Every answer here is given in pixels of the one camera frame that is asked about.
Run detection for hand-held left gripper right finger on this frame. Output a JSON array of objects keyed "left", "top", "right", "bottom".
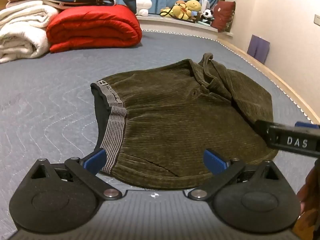
[{"left": 187, "top": 149, "right": 284, "bottom": 202}]

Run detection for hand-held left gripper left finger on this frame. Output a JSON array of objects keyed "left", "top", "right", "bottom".
[{"left": 24, "top": 148, "right": 123, "bottom": 201}]

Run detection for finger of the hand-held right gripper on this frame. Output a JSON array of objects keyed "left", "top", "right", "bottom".
[{"left": 294, "top": 121, "right": 320, "bottom": 131}]

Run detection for olive corduroy pants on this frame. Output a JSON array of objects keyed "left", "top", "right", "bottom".
[{"left": 90, "top": 52, "right": 279, "bottom": 190}]

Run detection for person's right forearm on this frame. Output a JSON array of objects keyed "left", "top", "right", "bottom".
[{"left": 296, "top": 160, "right": 320, "bottom": 213}]

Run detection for purple panel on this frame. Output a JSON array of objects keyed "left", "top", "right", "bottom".
[{"left": 247, "top": 34, "right": 271, "bottom": 65}]

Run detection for red folded quilt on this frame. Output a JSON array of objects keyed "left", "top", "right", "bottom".
[{"left": 46, "top": 4, "right": 143, "bottom": 53}]

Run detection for red cushion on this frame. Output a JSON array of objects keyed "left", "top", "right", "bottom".
[{"left": 211, "top": 1, "right": 236, "bottom": 33}]

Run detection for panda plush toy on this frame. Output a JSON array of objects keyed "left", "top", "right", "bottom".
[{"left": 201, "top": 9, "right": 215, "bottom": 25}]

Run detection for white window ledge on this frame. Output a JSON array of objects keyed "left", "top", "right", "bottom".
[{"left": 136, "top": 14, "right": 233, "bottom": 40}]

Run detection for white folded blanket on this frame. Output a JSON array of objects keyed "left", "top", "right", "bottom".
[{"left": 0, "top": 0, "right": 59, "bottom": 64}]

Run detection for yellow long-limbed plush toy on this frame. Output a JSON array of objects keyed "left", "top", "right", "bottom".
[{"left": 160, "top": 1, "right": 193, "bottom": 21}]

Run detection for yellow round plush toy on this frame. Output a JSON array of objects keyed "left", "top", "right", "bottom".
[{"left": 186, "top": 0, "right": 202, "bottom": 12}]

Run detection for star-print folded blanket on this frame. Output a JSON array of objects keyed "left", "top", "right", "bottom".
[{"left": 5, "top": 0, "right": 117, "bottom": 10}]

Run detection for white plush toy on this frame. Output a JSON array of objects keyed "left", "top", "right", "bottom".
[{"left": 135, "top": 0, "right": 153, "bottom": 16}]

